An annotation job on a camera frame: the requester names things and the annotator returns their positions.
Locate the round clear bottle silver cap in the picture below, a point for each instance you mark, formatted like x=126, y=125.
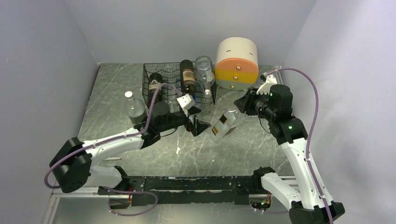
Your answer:
x=205, y=74

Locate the clear bottle gold top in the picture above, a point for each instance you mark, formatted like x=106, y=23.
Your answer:
x=226, y=124

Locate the dark green wine bottle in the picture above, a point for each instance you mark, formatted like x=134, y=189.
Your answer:
x=155, y=80

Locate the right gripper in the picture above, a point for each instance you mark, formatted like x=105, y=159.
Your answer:
x=247, y=101

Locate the round cream drawer cabinet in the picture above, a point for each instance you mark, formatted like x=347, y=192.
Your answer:
x=236, y=66

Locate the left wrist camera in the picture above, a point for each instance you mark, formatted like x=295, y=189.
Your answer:
x=188, y=111

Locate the white pen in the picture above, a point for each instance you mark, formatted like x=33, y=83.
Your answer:
x=112, y=159

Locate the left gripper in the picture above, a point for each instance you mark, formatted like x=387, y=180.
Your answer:
x=197, y=128

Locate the blue square bottle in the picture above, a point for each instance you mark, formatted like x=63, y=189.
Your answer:
x=193, y=97

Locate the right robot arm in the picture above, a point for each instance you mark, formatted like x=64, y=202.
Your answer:
x=312, y=203

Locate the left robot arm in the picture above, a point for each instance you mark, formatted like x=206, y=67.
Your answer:
x=76, y=164

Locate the clear bottle white cap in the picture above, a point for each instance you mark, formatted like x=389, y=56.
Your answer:
x=134, y=108

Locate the clear glass bottle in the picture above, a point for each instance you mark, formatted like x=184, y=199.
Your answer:
x=173, y=103

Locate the green wine bottle label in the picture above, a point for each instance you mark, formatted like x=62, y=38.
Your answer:
x=188, y=81

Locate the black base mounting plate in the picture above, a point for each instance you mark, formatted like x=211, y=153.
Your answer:
x=186, y=190

